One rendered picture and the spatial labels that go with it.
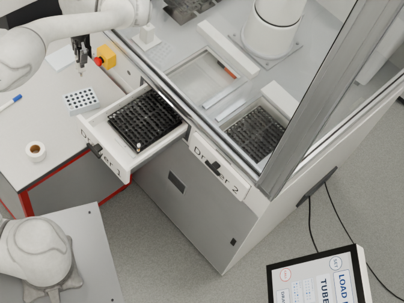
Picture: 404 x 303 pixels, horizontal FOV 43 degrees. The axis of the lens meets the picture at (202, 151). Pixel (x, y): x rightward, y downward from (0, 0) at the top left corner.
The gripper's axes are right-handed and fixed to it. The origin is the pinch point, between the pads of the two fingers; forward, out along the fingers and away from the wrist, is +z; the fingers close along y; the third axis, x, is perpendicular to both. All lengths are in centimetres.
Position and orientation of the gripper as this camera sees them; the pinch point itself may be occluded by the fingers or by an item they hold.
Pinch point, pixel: (80, 63)
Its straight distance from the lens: 194.9
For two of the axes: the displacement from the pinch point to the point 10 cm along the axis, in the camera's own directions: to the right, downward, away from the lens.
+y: 4.7, 8.0, -3.8
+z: -1.6, 5.0, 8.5
